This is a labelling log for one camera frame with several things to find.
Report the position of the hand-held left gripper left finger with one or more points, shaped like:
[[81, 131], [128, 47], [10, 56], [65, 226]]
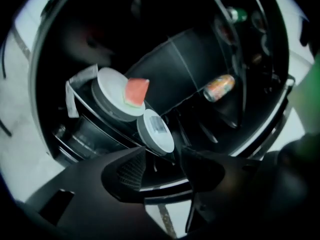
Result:
[[87, 196]]

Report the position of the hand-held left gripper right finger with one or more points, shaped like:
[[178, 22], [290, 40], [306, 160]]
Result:
[[250, 196]]

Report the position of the white round plate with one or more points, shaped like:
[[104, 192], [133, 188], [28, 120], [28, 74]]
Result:
[[163, 142], [110, 86]]

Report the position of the black mini fridge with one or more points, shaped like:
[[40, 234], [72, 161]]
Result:
[[187, 59]]

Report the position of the orange drink bottle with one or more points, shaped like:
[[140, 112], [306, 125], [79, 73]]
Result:
[[220, 87]]

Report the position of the red watermelon slice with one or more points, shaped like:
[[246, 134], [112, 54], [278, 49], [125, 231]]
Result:
[[135, 91]]

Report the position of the green bottle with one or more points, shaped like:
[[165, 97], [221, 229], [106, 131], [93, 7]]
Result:
[[238, 14]]

